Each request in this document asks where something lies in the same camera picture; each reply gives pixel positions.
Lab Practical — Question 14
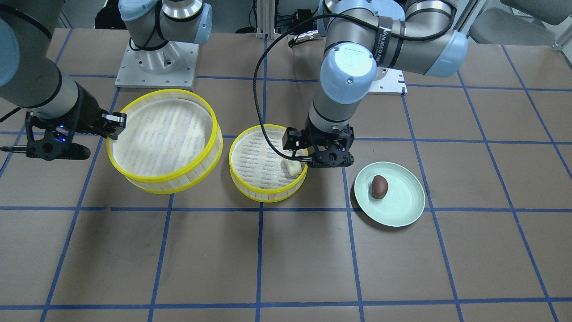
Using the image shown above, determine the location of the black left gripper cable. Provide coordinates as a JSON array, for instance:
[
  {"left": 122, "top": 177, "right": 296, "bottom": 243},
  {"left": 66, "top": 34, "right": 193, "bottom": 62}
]
[{"left": 253, "top": 13, "right": 340, "bottom": 161}]

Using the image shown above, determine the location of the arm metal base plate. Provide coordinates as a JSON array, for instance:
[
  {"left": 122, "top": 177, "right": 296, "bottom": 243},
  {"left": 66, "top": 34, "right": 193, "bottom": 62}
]
[
  {"left": 115, "top": 42, "right": 200, "bottom": 90},
  {"left": 367, "top": 67, "right": 408, "bottom": 95}
]

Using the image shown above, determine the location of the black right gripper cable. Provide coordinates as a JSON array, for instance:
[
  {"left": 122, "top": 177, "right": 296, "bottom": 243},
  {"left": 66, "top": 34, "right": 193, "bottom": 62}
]
[{"left": 0, "top": 106, "right": 27, "bottom": 155}]

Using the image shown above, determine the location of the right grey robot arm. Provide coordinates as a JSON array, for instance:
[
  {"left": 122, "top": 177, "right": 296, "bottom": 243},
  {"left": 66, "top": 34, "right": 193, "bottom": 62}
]
[{"left": 0, "top": 0, "right": 213, "bottom": 161}]

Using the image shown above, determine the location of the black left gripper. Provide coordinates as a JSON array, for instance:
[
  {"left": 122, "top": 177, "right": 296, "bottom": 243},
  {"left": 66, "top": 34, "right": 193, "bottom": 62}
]
[{"left": 282, "top": 126, "right": 355, "bottom": 168}]

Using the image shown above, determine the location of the yellow bamboo steamer layer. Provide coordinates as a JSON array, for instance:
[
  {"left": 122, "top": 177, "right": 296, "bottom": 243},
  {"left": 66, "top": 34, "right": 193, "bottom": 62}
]
[
  {"left": 106, "top": 89, "right": 223, "bottom": 194},
  {"left": 229, "top": 126, "right": 308, "bottom": 203}
]

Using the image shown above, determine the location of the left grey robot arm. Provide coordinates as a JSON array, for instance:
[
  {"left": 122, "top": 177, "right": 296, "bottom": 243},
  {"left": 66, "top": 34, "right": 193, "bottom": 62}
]
[{"left": 283, "top": 0, "right": 467, "bottom": 168}]

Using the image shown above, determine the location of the brown bun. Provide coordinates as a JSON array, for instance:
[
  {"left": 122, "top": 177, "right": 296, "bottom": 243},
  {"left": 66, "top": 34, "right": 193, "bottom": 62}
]
[{"left": 370, "top": 175, "right": 389, "bottom": 200}]

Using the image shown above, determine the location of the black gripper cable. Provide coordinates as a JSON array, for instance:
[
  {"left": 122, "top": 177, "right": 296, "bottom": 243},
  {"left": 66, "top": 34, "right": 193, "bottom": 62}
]
[
  {"left": 0, "top": 106, "right": 27, "bottom": 155},
  {"left": 253, "top": 13, "right": 340, "bottom": 161}
]

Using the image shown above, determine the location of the light green plate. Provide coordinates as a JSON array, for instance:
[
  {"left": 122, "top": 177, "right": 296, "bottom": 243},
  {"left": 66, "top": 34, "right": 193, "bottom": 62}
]
[{"left": 354, "top": 162, "right": 426, "bottom": 228}]

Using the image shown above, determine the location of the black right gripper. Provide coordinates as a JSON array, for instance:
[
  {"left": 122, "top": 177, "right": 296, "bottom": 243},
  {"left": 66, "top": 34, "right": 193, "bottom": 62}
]
[{"left": 25, "top": 87, "right": 127, "bottom": 161}]

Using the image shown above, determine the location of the white bun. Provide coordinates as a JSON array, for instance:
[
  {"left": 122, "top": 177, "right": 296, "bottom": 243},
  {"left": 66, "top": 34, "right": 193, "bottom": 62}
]
[{"left": 283, "top": 159, "right": 303, "bottom": 178}]

